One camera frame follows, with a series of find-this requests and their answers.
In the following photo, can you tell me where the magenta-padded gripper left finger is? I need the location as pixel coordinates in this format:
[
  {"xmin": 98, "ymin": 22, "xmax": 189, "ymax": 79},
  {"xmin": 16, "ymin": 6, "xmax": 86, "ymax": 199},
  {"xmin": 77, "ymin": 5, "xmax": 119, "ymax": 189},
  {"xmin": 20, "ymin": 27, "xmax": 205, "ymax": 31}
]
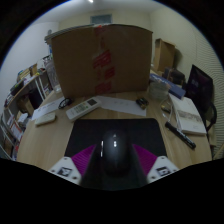
[{"xmin": 48, "ymin": 143, "xmax": 103, "ymax": 187}]

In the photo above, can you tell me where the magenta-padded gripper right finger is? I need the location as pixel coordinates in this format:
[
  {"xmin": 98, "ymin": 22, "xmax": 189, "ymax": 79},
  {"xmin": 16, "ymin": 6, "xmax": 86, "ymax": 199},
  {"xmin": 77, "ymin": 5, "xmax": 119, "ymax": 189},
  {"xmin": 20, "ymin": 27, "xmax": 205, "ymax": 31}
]
[{"xmin": 132, "ymin": 143, "xmax": 180, "ymax": 184}]

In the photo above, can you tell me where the black computer mouse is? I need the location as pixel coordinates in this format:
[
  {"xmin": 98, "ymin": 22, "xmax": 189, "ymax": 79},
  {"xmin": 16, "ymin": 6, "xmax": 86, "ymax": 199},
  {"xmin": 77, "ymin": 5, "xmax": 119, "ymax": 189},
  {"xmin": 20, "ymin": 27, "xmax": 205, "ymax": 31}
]
[{"xmin": 99, "ymin": 129, "xmax": 132, "ymax": 178}]

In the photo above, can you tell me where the black mouse pad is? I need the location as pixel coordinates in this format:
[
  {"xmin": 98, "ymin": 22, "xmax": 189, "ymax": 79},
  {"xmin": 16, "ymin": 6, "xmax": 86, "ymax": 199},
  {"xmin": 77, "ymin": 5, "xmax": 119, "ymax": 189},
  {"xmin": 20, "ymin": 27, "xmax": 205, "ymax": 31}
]
[{"xmin": 64, "ymin": 117, "xmax": 168, "ymax": 158}]

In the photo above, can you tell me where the black marker pen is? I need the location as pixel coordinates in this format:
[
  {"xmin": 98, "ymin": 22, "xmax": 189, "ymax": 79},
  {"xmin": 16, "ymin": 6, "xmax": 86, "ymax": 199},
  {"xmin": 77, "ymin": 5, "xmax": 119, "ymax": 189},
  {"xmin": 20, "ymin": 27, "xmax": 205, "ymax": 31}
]
[{"xmin": 164, "ymin": 121, "xmax": 197, "ymax": 150}]

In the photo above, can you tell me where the slim white remote control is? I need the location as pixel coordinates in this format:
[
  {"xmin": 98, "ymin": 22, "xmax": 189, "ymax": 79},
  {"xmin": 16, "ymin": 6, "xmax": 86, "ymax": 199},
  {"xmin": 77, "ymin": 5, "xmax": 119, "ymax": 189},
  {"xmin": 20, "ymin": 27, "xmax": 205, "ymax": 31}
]
[{"xmin": 34, "ymin": 111, "xmax": 57, "ymax": 127}]

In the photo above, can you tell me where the white remote with display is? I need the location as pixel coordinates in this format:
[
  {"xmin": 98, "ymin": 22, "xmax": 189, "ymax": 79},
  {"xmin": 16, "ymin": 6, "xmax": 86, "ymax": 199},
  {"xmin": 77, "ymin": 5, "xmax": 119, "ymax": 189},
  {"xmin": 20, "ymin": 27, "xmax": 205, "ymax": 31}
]
[{"xmin": 65, "ymin": 97, "xmax": 102, "ymax": 122}]

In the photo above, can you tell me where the white shelf unit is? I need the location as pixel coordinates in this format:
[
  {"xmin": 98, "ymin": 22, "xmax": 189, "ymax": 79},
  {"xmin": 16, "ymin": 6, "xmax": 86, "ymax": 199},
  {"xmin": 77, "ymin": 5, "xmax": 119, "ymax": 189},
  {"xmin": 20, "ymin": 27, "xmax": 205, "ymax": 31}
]
[{"xmin": 0, "ymin": 106, "xmax": 24, "ymax": 159}]

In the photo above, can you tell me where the small black yellow gadget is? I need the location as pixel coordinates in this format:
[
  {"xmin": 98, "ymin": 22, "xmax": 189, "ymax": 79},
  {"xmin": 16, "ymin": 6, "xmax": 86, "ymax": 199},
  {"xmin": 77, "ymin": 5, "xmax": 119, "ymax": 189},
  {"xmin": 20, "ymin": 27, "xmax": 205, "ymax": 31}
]
[{"xmin": 135, "ymin": 96, "xmax": 150, "ymax": 110}]

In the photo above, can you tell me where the clear round plastic container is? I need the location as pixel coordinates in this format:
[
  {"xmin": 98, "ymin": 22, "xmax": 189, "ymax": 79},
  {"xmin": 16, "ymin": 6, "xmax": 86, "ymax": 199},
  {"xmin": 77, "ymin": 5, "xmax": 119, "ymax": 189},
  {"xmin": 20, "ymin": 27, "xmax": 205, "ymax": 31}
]
[{"xmin": 148, "ymin": 80, "xmax": 170, "ymax": 101}]

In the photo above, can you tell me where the blue flat box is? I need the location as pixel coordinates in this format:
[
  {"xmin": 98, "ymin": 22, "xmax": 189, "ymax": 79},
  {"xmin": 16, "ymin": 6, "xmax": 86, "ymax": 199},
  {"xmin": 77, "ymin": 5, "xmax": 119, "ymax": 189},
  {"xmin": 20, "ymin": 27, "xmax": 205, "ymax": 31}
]
[{"xmin": 148, "ymin": 72, "xmax": 187, "ymax": 100}]

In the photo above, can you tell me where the black monitor with purple screen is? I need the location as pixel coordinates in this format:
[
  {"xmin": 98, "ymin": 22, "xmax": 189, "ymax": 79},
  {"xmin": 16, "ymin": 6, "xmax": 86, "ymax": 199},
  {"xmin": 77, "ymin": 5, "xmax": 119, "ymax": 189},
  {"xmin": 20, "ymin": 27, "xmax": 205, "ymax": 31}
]
[{"xmin": 185, "ymin": 64, "xmax": 215, "ymax": 116}]

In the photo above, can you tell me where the dark bag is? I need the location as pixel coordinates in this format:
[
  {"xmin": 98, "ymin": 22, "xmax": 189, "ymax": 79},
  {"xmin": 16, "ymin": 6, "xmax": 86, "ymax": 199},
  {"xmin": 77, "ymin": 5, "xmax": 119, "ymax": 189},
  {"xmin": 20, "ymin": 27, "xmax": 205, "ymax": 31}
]
[{"xmin": 163, "ymin": 67, "xmax": 186, "ymax": 86}]

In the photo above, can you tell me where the clear glass jar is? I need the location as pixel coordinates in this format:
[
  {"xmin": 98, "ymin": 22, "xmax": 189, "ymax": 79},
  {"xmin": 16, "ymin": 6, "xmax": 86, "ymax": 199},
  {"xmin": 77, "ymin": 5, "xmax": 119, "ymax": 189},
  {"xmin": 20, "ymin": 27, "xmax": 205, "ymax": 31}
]
[{"xmin": 44, "ymin": 56, "xmax": 63, "ymax": 94}]

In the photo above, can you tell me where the large brown cardboard box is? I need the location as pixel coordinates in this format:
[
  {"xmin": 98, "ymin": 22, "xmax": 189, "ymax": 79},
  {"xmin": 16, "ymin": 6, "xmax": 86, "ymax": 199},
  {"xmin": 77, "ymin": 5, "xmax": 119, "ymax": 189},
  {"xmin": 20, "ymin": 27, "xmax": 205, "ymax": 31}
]
[{"xmin": 49, "ymin": 23, "xmax": 154, "ymax": 99}]

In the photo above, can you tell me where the small open cardboard box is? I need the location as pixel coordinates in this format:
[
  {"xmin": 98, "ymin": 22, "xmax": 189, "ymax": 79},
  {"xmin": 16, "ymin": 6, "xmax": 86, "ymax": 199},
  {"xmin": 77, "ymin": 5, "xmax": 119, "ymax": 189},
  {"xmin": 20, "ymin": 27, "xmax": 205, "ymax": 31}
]
[{"xmin": 152, "ymin": 38, "xmax": 177, "ymax": 73}]

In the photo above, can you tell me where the grey door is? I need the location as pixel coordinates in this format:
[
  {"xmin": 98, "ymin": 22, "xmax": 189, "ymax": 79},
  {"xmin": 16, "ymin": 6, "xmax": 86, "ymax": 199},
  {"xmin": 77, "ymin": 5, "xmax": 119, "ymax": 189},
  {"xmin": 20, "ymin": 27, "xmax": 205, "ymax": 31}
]
[{"xmin": 90, "ymin": 13, "xmax": 113, "ymax": 25}]

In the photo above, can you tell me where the black coiled cable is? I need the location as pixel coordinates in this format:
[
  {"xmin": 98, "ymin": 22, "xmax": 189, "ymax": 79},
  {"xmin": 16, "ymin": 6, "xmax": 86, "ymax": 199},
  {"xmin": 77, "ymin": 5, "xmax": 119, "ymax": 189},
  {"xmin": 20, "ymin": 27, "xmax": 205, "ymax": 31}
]
[{"xmin": 58, "ymin": 97, "xmax": 74, "ymax": 110}]

